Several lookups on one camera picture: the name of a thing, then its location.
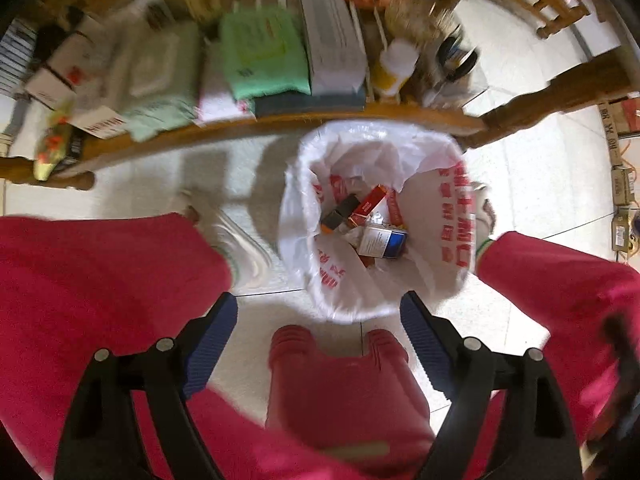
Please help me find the navy white booklet box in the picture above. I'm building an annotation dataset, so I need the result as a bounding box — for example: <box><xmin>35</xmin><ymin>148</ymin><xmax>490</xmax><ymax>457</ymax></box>
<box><xmin>356</xmin><ymin>226</ymin><xmax>408</xmax><ymax>259</ymax></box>

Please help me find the red cardboard box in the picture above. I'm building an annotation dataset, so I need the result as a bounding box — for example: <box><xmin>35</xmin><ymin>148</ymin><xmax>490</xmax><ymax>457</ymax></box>
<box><xmin>347</xmin><ymin>185</ymin><xmax>387</xmax><ymax>228</ymax></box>

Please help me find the black box with label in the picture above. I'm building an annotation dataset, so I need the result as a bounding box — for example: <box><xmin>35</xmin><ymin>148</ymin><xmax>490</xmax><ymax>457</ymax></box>
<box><xmin>320</xmin><ymin>194</ymin><xmax>360</xmax><ymax>234</ymax></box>

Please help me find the person's right red trouser leg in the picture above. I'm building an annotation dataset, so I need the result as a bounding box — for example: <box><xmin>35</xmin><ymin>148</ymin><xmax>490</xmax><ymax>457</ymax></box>
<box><xmin>464</xmin><ymin>231</ymin><xmax>640</xmax><ymax>480</ymax></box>

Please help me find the person's red trouser leg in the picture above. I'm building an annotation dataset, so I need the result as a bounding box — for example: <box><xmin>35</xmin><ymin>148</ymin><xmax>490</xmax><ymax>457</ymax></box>
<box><xmin>464</xmin><ymin>231</ymin><xmax>640</xmax><ymax>480</ymax></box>
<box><xmin>0</xmin><ymin>211</ymin><xmax>377</xmax><ymax>480</ymax></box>

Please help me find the person's left red trouser leg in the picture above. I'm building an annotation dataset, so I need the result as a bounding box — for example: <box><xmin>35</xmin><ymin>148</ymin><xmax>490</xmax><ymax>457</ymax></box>
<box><xmin>0</xmin><ymin>211</ymin><xmax>377</xmax><ymax>480</ymax></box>

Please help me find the red plastic stool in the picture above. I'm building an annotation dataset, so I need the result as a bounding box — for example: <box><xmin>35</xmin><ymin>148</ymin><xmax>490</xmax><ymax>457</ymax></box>
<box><xmin>266</xmin><ymin>325</ymin><xmax>435</xmax><ymax>470</ymax></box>

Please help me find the beige slipper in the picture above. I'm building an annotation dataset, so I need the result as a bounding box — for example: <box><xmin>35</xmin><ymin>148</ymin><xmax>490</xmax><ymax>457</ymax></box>
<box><xmin>172</xmin><ymin>188</ymin><xmax>272</xmax><ymax>292</ymax></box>

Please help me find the wooden table lower shelf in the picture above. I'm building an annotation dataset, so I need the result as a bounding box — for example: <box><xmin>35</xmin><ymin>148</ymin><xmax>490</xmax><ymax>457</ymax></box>
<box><xmin>0</xmin><ymin>0</ymin><xmax>640</xmax><ymax>191</ymax></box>

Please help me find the white red plastic bag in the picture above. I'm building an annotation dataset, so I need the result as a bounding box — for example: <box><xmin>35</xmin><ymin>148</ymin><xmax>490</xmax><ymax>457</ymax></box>
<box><xmin>278</xmin><ymin>122</ymin><xmax>476</xmax><ymax>324</ymax></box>

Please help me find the red white medicine box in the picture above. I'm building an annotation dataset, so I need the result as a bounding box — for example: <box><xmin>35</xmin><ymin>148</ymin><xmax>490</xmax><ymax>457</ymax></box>
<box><xmin>198</xmin><ymin>41</ymin><xmax>254</xmax><ymax>125</ymax></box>

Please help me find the baby wipes pack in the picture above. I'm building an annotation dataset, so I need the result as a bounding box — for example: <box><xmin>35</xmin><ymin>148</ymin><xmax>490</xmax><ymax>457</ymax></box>
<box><xmin>118</xmin><ymin>21</ymin><xmax>203</xmax><ymax>143</ymax></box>

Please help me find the dark book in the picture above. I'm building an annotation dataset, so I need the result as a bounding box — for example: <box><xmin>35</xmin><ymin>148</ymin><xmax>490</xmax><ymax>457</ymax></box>
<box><xmin>250</xmin><ymin>87</ymin><xmax>367</xmax><ymax>118</ymax></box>

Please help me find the yellow white bottle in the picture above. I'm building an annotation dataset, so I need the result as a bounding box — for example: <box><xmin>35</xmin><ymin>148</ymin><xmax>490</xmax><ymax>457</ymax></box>
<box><xmin>370</xmin><ymin>38</ymin><xmax>420</xmax><ymax>98</ymax></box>

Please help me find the green wipes pack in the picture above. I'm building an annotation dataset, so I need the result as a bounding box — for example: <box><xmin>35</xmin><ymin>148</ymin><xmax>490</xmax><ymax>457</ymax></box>
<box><xmin>219</xmin><ymin>6</ymin><xmax>311</xmax><ymax>100</ymax></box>

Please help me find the white folded paper box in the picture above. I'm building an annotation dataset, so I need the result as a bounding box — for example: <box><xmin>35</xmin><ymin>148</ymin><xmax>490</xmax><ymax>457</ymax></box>
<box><xmin>300</xmin><ymin>0</ymin><xmax>367</xmax><ymax>96</ymax></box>

